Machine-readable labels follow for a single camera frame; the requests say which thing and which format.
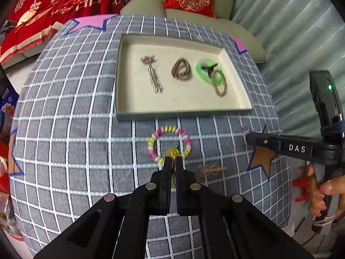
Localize blue gift box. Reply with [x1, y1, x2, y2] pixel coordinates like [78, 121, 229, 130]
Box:
[0, 86, 19, 119]

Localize beige leather armchair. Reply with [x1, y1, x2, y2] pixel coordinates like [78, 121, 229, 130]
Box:
[120, 0, 266, 62]

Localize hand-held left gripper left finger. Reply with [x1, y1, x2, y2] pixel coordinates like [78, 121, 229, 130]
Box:
[34, 156, 173, 259]

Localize shallow cream cardboard box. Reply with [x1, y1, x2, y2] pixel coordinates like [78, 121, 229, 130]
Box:
[114, 34, 253, 122]

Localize brown spiral hair tie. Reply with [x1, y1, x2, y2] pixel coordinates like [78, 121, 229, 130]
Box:
[171, 57, 192, 81]

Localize pale green curtain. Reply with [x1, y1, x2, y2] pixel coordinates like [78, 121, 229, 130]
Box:
[232, 0, 345, 168]

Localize round beige plush cushion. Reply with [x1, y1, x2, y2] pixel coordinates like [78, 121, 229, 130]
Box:
[17, 9, 37, 25]

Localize beige hair pin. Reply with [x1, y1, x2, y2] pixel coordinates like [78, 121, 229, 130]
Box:
[199, 164, 227, 178]

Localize person's right hand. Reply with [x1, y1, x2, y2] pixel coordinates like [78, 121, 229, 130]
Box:
[307, 164, 345, 217]

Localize long silver rhinestone hair clip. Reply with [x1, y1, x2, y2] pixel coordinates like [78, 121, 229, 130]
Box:
[141, 55, 164, 93]

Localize black claw hair clip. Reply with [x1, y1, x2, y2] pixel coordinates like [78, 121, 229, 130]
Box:
[201, 63, 219, 77]

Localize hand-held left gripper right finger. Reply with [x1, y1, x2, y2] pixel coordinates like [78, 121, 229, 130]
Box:
[175, 156, 314, 259]

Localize tan braided hair tie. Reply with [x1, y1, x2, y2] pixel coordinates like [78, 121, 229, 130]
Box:
[210, 69, 228, 97]

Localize green translucent bracelet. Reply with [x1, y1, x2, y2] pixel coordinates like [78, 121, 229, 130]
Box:
[195, 58, 227, 85]

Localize pastel beaded bracelet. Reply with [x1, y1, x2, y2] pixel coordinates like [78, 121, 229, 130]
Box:
[148, 125, 192, 166]

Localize yellow sunflower hair tie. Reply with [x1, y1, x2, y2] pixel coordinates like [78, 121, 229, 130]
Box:
[165, 146, 183, 192]

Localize red plastic object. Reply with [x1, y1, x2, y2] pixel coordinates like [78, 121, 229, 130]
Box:
[292, 178, 310, 203]

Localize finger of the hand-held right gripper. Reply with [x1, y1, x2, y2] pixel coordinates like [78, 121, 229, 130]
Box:
[246, 132, 312, 162]

